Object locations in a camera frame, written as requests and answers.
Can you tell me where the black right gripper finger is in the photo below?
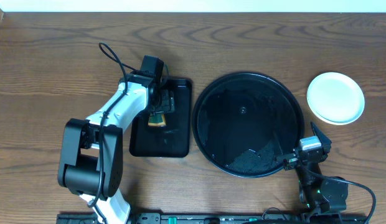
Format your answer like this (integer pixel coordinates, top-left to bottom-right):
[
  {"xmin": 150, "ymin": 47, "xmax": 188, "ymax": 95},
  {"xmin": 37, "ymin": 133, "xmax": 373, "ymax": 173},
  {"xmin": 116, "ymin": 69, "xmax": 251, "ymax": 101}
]
[
  {"xmin": 311, "ymin": 122, "xmax": 332, "ymax": 152},
  {"xmin": 273, "ymin": 132, "xmax": 288, "ymax": 164}
]

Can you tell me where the yellow sponge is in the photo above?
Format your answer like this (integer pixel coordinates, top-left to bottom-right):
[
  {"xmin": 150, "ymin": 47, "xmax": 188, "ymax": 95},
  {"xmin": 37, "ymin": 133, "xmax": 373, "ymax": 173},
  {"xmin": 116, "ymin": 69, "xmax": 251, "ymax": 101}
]
[{"xmin": 148, "ymin": 113, "xmax": 166, "ymax": 127}]

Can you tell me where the light green plate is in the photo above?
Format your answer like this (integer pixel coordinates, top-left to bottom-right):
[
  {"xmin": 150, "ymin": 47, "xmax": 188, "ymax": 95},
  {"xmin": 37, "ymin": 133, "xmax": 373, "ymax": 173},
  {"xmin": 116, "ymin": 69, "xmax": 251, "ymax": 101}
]
[{"xmin": 306, "ymin": 72, "xmax": 365, "ymax": 125}]

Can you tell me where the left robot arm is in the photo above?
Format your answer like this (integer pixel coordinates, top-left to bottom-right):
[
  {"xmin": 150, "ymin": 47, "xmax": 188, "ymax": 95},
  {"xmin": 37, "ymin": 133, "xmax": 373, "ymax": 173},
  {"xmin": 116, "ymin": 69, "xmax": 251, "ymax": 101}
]
[{"xmin": 57, "ymin": 72, "xmax": 172, "ymax": 223}]

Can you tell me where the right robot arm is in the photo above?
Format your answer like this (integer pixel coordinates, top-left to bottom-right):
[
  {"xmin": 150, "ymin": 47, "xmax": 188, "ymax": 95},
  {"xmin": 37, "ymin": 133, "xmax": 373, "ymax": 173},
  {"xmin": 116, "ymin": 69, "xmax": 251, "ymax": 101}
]
[{"xmin": 275, "ymin": 123, "xmax": 348, "ymax": 222}]

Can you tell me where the rectangular black tray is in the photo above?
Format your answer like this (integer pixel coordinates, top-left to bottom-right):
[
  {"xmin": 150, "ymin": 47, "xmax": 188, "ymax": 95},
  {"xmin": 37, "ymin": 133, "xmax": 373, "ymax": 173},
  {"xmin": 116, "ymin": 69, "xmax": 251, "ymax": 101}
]
[{"xmin": 129, "ymin": 79, "xmax": 192, "ymax": 157}]

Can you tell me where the round black tray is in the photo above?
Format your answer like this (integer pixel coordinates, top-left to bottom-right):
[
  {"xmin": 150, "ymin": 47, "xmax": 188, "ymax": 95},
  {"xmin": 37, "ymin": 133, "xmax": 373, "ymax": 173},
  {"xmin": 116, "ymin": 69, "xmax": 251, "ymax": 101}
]
[{"xmin": 192, "ymin": 72, "xmax": 304, "ymax": 178}]

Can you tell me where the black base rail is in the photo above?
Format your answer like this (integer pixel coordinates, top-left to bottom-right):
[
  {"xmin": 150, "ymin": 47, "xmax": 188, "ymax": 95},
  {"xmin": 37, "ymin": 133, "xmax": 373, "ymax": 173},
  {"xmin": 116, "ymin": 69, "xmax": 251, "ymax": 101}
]
[{"xmin": 55, "ymin": 212, "xmax": 368, "ymax": 224}]

